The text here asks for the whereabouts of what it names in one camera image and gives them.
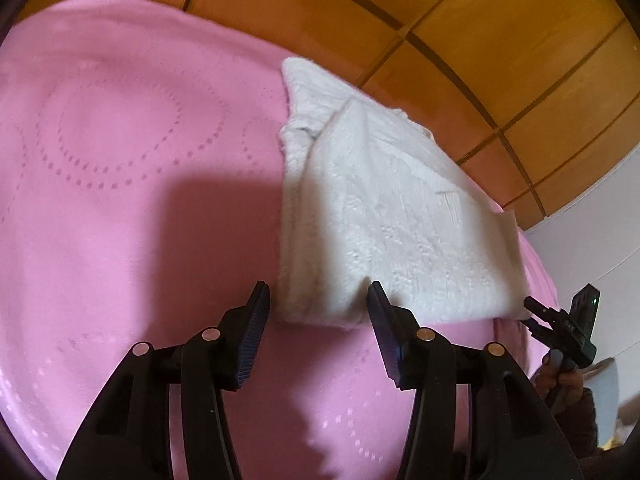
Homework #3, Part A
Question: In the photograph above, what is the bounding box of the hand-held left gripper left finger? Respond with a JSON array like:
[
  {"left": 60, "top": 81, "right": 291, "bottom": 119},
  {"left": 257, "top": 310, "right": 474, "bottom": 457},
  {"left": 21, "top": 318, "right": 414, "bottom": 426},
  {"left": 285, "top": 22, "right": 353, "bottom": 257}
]
[{"left": 55, "top": 280, "right": 272, "bottom": 480}]

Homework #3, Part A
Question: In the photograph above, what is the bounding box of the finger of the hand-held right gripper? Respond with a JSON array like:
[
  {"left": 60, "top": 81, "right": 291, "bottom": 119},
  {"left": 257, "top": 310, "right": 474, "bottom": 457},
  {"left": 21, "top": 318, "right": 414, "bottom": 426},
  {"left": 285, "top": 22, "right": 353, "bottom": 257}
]
[
  {"left": 523, "top": 295, "right": 569, "bottom": 327},
  {"left": 525, "top": 319, "right": 562, "bottom": 350}
]

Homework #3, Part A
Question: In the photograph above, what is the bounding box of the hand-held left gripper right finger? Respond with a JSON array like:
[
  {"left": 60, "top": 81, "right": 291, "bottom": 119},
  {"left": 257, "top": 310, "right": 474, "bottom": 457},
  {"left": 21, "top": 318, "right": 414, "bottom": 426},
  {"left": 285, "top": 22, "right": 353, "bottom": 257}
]
[{"left": 366, "top": 281, "right": 586, "bottom": 480}]

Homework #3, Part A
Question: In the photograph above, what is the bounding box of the white knitted garment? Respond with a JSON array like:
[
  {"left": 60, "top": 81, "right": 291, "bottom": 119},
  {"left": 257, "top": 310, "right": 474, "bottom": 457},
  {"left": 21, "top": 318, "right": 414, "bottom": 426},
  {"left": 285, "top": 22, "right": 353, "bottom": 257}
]
[{"left": 277, "top": 57, "right": 532, "bottom": 334}]

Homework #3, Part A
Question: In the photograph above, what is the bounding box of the person's right forearm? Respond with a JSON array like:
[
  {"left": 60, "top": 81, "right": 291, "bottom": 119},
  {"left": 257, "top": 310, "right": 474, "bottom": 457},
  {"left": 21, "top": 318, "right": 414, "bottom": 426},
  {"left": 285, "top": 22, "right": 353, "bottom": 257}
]
[{"left": 545, "top": 385, "right": 601, "bottom": 461}]

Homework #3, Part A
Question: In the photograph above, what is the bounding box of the person's right hand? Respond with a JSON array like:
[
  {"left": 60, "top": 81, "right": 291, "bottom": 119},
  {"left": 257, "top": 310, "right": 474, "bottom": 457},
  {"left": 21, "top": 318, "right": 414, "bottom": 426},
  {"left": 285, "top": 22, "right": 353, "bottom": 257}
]
[{"left": 532, "top": 347, "right": 587, "bottom": 402}]

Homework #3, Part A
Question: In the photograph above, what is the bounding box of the pink bedsheet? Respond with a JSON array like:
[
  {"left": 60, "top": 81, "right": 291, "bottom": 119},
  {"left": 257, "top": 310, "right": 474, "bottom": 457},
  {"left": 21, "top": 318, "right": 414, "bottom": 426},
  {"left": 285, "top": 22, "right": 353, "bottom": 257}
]
[{"left": 0, "top": 0, "right": 562, "bottom": 480}]

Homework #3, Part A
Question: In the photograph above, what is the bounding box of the wooden headboard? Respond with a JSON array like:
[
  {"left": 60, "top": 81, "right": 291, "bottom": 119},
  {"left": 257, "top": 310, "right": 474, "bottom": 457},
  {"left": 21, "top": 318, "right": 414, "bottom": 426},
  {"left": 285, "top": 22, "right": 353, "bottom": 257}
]
[{"left": 20, "top": 0, "right": 640, "bottom": 234}]

